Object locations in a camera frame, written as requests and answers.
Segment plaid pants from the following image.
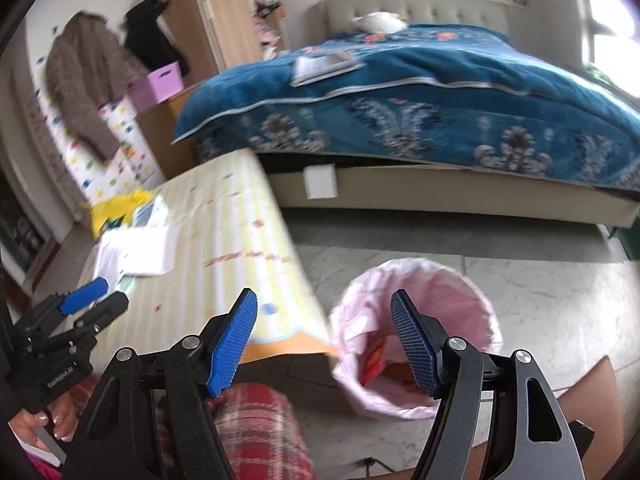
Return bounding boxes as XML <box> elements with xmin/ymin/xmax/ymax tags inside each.
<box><xmin>150</xmin><ymin>382</ymin><xmax>316</xmax><ymax>480</ymax></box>

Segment white paper sheets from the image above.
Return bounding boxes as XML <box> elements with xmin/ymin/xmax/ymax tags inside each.
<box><xmin>92</xmin><ymin>225</ymin><xmax>178</xmax><ymax>278</ymax></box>

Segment person's left hand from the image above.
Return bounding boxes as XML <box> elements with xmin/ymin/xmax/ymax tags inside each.
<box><xmin>10</xmin><ymin>392</ymin><xmax>82</xmax><ymax>450</ymax></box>

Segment brown fuzzy coat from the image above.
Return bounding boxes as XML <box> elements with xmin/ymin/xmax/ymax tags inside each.
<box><xmin>44</xmin><ymin>11</ymin><xmax>146</xmax><ymax>161</ymax></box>

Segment yellow striped table cover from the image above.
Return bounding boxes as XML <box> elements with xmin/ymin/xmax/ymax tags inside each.
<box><xmin>75</xmin><ymin>150</ymin><xmax>341</xmax><ymax>361</ymax></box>

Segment yellow mesh bag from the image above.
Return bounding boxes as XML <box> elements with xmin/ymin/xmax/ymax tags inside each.
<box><xmin>89</xmin><ymin>189</ymin><xmax>153</xmax><ymax>238</ymax></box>

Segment wooden wardrobe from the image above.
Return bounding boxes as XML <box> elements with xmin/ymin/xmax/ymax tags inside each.
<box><xmin>132</xmin><ymin>0</ymin><xmax>291</xmax><ymax>86</ymax></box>

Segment wooden nightstand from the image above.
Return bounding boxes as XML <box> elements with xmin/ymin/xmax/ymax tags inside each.
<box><xmin>135</xmin><ymin>80</ymin><xmax>216</xmax><ymax>178</ymax></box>

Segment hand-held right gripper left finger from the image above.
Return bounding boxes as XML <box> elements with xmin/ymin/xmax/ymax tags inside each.
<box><xmin>59</xmin><ymin>287</ymin><xmax>259</xmax><ymax>480</ymax></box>

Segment white tissue pack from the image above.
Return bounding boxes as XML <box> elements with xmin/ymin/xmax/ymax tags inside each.
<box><xmin>132</xmin><ymin>195</ymin><xmax>168</xmax><ymax>228</ymax></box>

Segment bin with pink liner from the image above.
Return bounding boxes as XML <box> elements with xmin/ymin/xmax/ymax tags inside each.
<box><xmin>327</xmin><ymin>256</ymin><xmax>505</xmax><ymax>420</ymax></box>

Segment purple plastic basket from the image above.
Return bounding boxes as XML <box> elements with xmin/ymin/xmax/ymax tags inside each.
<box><xmin>129</xmin><ymin>61</ymin><xmax>185</xmax><ymax>111</ymax></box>

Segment window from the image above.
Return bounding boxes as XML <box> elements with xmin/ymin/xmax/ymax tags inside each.
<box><xmin>580</xmin><ymin>0</ymin><xmax>640</xmax><ymax>96</ymax></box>

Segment blue floral blanket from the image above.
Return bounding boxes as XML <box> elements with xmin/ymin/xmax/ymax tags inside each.
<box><xmin>172</xmin><ymin>25</ymin><xmax>640</xmax><ymax>201</ymax></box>

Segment green box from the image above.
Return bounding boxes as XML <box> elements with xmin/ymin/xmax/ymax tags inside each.
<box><xmin>612</xmin><ymin>225</ymin><xmax>640</xmax><ymax>261</ymax></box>

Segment black garment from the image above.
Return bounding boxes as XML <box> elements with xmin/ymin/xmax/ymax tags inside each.
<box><xmin>122</xmin><ymin>0</ymin><xmax>191</xmax><ymax>76</ymax></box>

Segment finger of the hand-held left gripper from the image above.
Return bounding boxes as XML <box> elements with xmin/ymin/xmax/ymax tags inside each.
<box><xmin>22</xmin><ymin>277</ymin><xmax>109</xmax><ymax>331</ymax></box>
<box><xmin>47</xmin><ymin>291</ymin><xmax>130</xmax><ymax>346</ymax></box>

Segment white polka-dot cabinet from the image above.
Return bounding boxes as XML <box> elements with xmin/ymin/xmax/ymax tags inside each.
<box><xmin>30</xmin><ymin>35</ymin><xmax>168</xmax><ymax>211</ymax></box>

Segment beige upholstered bed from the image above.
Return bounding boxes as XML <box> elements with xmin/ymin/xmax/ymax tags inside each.
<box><xmin>265</xmin><ymin>0</ymin><xmax>640</xmax><ymax>241</ymax></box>

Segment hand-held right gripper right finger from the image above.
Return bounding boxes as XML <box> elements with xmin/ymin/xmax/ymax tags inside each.
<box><xmin>390</xmin><ymin>288</ymin><xmax>586</xmax><ymax>480</ymax></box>

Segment white pillow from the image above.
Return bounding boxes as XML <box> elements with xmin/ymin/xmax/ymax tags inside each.
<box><xmin>351</xmin><ymin>11</ymin><xmax>407</xmax><ymax>35</ymax></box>

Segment grey book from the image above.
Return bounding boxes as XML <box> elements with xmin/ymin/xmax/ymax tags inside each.
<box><xmin>290</xmin><ymin>51</ymin><xmax>363</xmax><ymax>87</ymax></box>

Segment red packet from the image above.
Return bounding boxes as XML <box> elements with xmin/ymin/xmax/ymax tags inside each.
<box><xmin>361</xmin><ymin>337</ymin><xmax>388</xmax><ymax>386</ymax></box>

